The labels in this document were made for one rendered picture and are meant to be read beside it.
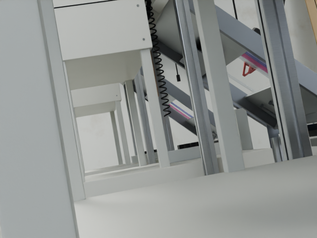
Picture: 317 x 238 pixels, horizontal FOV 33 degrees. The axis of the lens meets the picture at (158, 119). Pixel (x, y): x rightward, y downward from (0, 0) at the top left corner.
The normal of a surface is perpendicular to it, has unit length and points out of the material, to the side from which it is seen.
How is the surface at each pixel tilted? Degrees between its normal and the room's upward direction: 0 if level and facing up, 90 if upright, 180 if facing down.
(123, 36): 90
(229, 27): 90
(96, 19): 90
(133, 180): 90
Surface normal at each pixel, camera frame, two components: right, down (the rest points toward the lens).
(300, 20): 0.12, -0.07
